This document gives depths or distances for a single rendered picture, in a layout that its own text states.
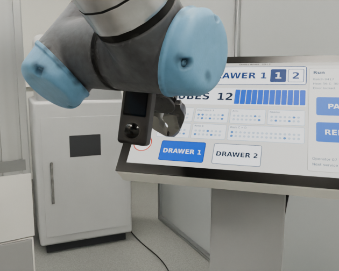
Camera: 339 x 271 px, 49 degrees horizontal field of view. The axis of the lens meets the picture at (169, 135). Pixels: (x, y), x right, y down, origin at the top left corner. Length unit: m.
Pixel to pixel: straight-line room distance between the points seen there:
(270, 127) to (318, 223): 0.99
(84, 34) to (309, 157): 0.49
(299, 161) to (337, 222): 0.93
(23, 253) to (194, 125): 0.47
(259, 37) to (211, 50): 1.60
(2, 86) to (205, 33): 0.59
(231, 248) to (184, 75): 0.63
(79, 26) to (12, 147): 0.50
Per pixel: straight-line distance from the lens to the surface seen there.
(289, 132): 0.76
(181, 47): 0.29
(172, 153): 0.76
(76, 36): 0.39
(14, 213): 0.90
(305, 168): 0.72
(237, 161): 0.73
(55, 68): 0.40
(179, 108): 0.60
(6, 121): 0.85
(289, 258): 1.89
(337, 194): 0.73
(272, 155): 0.73
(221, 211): 0.86
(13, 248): 0.92
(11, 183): 0.87
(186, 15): 0.31
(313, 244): 1.76
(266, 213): 0.84
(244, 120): 0.78
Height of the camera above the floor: 1.15
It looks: 9 degrees down
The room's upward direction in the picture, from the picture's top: straight up
